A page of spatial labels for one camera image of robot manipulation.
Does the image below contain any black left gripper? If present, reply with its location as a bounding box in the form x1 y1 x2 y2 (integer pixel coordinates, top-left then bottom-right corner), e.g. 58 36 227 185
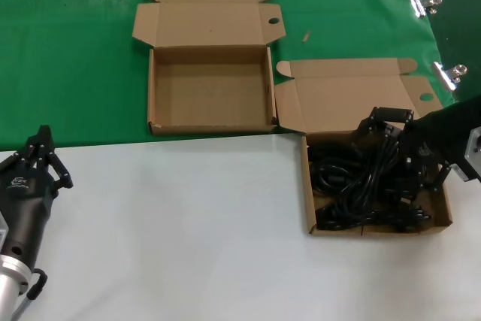
0 125 74 266

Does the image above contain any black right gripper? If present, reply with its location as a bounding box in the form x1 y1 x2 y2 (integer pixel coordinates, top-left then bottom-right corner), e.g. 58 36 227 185
352 97 481 193

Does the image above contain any empty-lidded brown cardboard box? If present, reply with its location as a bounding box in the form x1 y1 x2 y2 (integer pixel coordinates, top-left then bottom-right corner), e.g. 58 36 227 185
132 0 286 137

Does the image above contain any silver binder clip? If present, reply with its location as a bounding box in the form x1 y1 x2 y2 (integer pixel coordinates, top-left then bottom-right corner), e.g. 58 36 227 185
408 0 443 18
431 61 469 92

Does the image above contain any green table cloth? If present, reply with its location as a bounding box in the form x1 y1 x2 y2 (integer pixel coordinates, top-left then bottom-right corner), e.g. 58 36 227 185
0 0 481 153

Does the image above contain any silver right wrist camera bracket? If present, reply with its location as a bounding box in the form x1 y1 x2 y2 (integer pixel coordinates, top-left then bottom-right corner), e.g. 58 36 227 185
452 125 481 183

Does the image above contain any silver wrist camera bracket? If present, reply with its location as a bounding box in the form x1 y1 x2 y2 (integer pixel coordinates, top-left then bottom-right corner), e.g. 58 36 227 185
0 212 9 247
452 125 481 183

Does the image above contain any brown cardboard box with cables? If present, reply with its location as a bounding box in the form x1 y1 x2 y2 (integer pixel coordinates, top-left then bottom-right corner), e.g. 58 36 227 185
274 57 454 238

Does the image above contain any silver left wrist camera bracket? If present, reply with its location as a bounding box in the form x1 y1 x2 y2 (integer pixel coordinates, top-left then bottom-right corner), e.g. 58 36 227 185
0 212 9 247

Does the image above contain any left arm cable black connector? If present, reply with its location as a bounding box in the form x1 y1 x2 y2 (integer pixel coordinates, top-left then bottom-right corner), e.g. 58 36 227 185
9 267 49 321

